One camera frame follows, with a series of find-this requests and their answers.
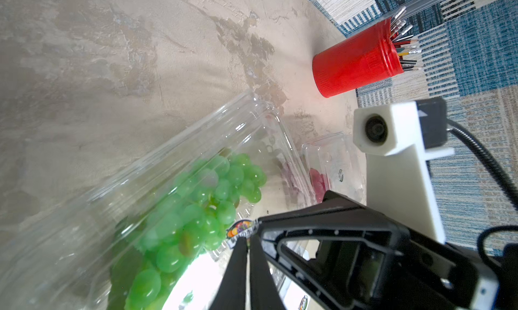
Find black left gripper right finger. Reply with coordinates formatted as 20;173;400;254
249;235;285;310

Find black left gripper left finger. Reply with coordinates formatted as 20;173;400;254
210;238;248;310

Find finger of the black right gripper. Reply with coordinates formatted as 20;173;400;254
257;191;409;309

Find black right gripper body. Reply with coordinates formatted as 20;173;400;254
315;224;500;310

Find round fruit sticker label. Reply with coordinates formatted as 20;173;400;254
226;219;258;249

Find clear box of red grapes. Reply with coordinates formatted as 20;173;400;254
299;132;365;203

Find clear box of green grapes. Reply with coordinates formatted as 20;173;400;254
1;93;314;309

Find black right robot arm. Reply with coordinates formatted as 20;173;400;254
251;121;517;309

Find red pencil cup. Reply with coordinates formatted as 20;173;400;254
312;18;403;98

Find pencils in red cup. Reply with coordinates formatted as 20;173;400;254
389;6;421;72

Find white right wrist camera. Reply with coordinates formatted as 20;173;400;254
353;102;455;244

